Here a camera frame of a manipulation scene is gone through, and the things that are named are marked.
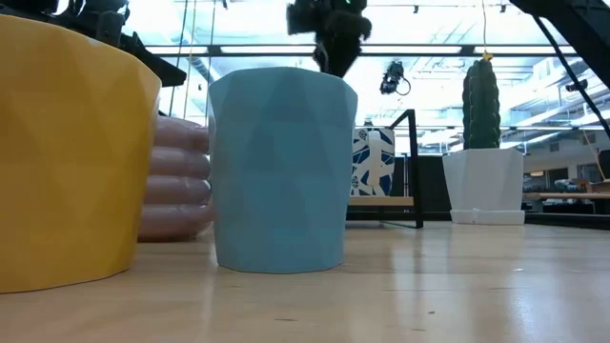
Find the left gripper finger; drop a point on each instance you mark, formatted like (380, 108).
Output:
(157, 66)

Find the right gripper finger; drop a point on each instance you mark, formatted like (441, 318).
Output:
(321, 57)
(340, 57)

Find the white mug with blue pattern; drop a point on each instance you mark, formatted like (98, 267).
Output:
(374, 162)

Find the purple ribbed mug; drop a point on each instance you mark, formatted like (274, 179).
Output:
(176, 190)

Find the blue faceted mug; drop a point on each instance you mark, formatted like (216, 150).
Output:
(281, 181)

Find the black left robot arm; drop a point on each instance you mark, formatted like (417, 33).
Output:
(24, 5)

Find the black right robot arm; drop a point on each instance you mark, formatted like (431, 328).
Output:
(581, 24)

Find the orange faceted mug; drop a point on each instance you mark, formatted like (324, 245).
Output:
(71, 167)

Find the green cactus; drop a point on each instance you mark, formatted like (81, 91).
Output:
(481, 109)

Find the white faceted plant pot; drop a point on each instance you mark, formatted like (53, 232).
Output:
(481, 181)

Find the white plant pot saucer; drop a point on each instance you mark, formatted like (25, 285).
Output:
(486, 217)

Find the black ceiling fixture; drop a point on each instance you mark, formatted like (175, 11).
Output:
(576, 86)

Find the wooden background table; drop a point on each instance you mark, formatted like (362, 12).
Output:
(567, 195)

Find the black hanging camera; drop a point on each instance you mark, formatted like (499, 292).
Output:
(393, 76)

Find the black metal shelf frame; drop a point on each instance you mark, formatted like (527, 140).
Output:
(381, 201)

